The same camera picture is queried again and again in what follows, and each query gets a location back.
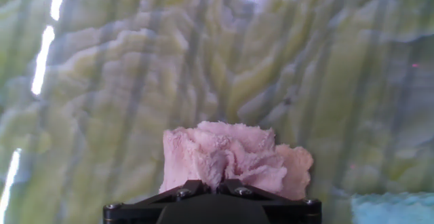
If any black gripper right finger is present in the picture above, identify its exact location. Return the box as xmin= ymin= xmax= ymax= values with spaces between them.
xmin=216 ymin=179 xmax=300 ymax=206

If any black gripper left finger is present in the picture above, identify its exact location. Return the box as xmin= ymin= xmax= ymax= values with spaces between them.
xmin=134 ymin=179 xmax=217 ymax=206

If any pink fluffy cloth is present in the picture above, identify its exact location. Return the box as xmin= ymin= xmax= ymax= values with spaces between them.
xmin=159 ymin=120 xmax=315 ymax=201

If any teal fluffy cloth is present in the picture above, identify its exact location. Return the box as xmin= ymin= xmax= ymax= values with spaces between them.
xmin=351 ymin=191 xmax=434 ymax=224

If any green marbled table mat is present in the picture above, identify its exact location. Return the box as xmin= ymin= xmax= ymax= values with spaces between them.
xmin=0 ymin=0 xmax=434 ymax=224

